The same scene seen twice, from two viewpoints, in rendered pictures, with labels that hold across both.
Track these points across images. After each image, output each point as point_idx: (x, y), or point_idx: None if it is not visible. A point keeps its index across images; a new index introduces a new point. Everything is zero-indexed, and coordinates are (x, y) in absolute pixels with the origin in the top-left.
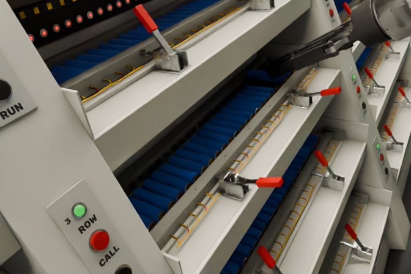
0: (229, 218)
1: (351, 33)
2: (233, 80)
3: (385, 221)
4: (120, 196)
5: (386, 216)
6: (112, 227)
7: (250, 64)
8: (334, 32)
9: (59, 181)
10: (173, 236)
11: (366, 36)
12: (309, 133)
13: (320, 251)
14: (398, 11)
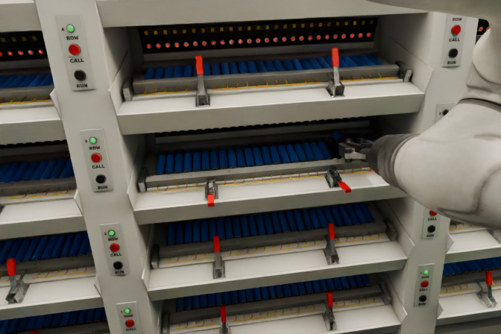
0: (188, 201)
1: (366, 153)
2: (319, 132)
3: (380, 326)
4: (118, 147)
5: (386, 325)
6: (106, 156)
7: (352, 128)
8: (367, 145)
9: (90, 124)
10: (157, 186)
11: (372, 164)
12: (322, 205)
13: (261, 276)
14: (385, 161)
